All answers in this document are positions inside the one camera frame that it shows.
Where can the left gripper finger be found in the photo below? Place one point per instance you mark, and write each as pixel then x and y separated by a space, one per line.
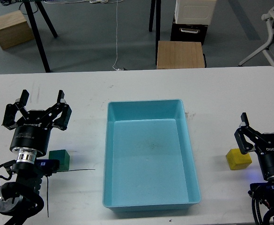
pixel 58 115
pixel 11 110

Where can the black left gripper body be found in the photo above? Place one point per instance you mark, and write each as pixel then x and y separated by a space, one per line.
pixel 33 132

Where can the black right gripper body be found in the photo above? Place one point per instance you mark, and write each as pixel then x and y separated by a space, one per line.
pixel 266 155

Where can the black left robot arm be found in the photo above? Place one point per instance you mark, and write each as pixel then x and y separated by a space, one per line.
pixel 20 179

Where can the wooden box left floor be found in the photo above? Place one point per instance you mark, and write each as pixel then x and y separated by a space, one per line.
pixel 14 30

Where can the black storage box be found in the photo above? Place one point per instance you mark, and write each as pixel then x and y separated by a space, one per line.
pixel 188 32

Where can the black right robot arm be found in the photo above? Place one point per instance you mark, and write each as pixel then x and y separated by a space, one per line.
pixel 262 194

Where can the green wooden block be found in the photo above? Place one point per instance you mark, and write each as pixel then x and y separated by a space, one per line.
pixel 63 157

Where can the light blue plastic bin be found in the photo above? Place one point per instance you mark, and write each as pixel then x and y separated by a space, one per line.
pixel 149 162

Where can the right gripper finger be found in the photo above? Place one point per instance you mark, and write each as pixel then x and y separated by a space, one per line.
pixel 246 137

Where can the white appliance box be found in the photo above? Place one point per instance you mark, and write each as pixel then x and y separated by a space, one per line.
pixel 194 11

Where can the yellow wooden block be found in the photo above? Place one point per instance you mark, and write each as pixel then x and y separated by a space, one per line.
pixel 236 160

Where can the black table legs centre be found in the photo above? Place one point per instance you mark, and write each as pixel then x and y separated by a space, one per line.
pixel 155 16

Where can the wooden box floor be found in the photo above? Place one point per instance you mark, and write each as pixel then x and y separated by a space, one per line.
pixel 14 30
pixel 178 54

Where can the wooden box centre floor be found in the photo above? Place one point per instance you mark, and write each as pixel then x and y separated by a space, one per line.
pixel 178 54

